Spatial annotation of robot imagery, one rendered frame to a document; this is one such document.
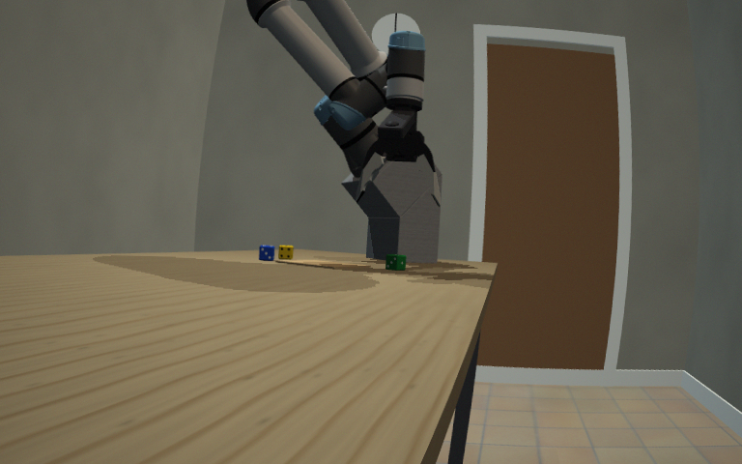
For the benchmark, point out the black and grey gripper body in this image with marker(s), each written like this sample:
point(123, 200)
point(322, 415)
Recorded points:
point(399, 150)

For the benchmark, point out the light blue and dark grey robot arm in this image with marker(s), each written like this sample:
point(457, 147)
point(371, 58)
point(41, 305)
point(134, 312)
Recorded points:
point(350, 100)

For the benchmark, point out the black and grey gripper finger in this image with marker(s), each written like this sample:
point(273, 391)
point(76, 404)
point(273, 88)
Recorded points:
point(425, 164)
point(374, 161)

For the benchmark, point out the yellow die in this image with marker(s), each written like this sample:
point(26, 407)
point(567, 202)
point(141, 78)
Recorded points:
point(285, 252)

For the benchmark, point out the green die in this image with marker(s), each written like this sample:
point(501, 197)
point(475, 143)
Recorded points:
point(395, 262)

